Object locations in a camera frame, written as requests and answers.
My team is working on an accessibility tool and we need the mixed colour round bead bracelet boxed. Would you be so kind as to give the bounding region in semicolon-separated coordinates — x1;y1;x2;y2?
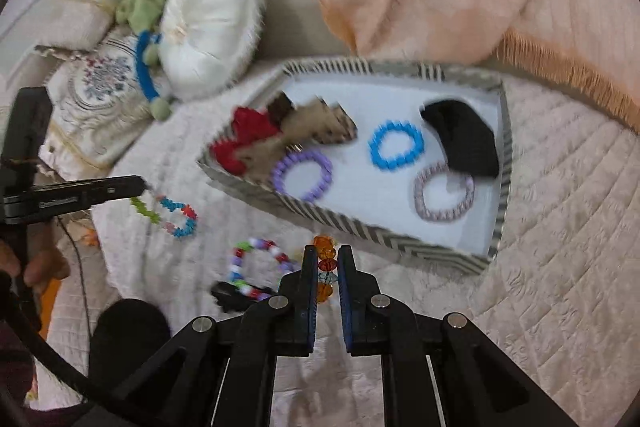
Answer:
226;236;300;303

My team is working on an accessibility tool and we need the orange crystal bead bracelet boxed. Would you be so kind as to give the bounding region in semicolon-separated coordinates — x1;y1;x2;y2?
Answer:
312;234;338;305

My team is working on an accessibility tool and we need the black scrunchie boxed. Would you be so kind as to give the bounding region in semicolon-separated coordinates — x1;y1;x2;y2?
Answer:
210;282;273;313

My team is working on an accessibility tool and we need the pink grey spiral hair tie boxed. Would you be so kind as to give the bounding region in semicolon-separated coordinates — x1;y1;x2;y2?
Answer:
413;159;476;223

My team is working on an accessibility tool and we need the purple bead bracelet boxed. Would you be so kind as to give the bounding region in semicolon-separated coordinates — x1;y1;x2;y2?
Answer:
270;148;334;204

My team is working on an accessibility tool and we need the multicolour star bead bracelet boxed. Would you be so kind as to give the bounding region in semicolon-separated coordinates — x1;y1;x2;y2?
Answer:
130;193;200;239

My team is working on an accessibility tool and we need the blue bead bracelet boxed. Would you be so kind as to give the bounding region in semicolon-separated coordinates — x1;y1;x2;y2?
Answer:
368;120;426;172

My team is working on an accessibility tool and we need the leopard print ribbon bow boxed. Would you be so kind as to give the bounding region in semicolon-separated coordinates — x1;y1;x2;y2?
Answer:
234;92;358;185

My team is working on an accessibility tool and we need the red satin bow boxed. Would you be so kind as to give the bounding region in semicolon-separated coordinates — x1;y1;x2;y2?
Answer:
208;106;280;176

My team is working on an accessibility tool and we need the black velvet pouch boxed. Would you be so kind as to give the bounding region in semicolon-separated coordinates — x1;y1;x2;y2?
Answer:
420;100;500;179

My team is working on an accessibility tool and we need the person left hand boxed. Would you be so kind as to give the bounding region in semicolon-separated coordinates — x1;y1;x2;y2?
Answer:
1;222;70;293

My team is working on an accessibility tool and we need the embroidered floral cushion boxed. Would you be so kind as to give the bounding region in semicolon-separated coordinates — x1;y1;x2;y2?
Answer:
39;28;153;181

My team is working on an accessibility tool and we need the quilted beige bedspread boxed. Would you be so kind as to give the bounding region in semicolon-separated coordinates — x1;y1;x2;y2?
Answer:
48;66;639;426

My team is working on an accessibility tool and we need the green blue plush toy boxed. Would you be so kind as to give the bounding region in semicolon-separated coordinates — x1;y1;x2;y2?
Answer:
115;0;171;121

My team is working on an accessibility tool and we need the striped black white tray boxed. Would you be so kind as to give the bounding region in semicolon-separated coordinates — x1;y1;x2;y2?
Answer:
200;57;512;274

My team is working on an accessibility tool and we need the round white satin pillow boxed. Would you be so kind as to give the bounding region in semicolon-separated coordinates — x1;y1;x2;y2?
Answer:
158;0;265;102

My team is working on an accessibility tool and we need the black cable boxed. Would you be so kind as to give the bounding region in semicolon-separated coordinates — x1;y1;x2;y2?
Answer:
57;215;94;353

